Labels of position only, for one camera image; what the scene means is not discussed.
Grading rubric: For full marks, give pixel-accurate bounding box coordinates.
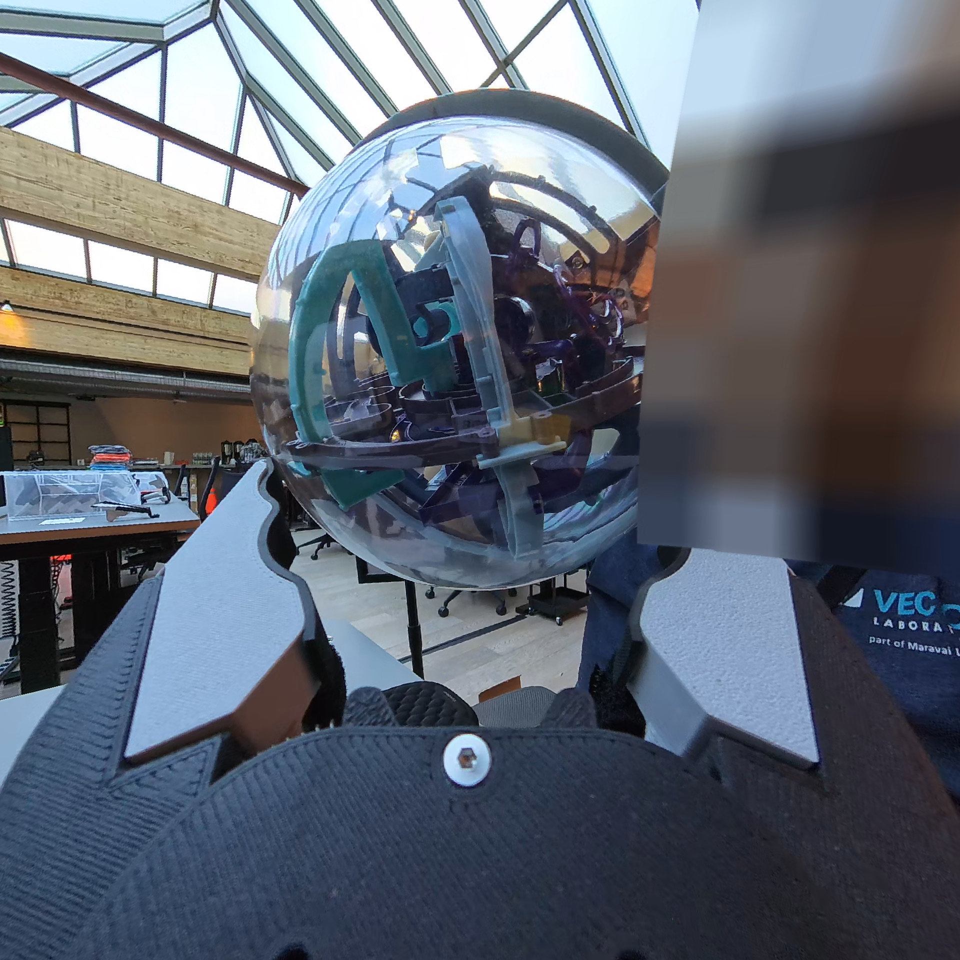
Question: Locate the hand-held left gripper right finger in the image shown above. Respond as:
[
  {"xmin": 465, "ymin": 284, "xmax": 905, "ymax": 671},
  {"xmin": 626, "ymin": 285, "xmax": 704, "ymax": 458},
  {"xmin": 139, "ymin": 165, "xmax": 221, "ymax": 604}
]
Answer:
[{"xmin": 587, "ymin": 546, "xmax": 824, "ymax": 771}]

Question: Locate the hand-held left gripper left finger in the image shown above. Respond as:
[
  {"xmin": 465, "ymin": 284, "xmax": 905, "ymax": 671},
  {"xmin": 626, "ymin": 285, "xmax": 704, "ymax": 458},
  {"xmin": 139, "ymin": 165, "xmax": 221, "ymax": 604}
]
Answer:
[{"xmin": 122, "ymin": 456, "xmax": 350, "ymax": 768}]

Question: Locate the clear plastic maze ball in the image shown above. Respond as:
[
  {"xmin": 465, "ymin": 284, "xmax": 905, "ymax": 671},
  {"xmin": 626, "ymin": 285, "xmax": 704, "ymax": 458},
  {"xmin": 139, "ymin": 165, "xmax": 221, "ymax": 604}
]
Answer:
[{"xmin": 249, "ymin": 88, "xmax": 674, "ymax": 591}]

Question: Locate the black rolling cart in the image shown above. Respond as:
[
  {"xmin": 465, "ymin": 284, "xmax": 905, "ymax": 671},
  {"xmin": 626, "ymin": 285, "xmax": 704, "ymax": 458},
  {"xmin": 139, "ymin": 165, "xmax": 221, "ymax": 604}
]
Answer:
[{"xmin": 527, "ymin": 577, "xmax": 591, "ymax": 627}]

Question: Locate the grey top work desk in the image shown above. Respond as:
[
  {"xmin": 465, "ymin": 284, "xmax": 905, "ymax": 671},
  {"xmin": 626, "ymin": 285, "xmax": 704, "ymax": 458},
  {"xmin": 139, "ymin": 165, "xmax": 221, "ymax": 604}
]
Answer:
[{"xmin": 0, "ymin": 468, "xmax": 202, "ymax": 695}]

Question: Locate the black stand pole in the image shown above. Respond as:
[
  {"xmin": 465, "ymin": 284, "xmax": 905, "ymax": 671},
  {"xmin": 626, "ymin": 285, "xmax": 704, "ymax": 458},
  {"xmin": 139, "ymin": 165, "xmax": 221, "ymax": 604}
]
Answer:
[{"xmin": 403, "ymin": 581, "xmax": 426, "ymax": 681}]

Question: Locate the clear acrylic box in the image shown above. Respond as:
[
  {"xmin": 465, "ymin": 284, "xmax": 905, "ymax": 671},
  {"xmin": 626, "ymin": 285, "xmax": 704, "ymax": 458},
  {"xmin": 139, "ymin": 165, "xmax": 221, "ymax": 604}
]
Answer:
[{"xmin": 2, "ymin": 469, "xmax": 142, "ymax": 524}]

